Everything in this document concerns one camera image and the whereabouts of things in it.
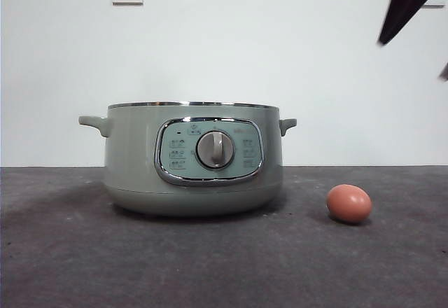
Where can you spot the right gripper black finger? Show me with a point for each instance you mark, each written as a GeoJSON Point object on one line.
{"type": "Point", "coordinates": [445, 73]}
{"type": "Point", "coordinates": [406, 0]}

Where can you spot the brown egg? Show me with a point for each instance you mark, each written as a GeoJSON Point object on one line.
{"type": "Point", "coordinates": [349, 203]}

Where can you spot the sage green electric cooking pot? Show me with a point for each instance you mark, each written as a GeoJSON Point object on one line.
{"type": "Point", "coordinates": [133, 154]}

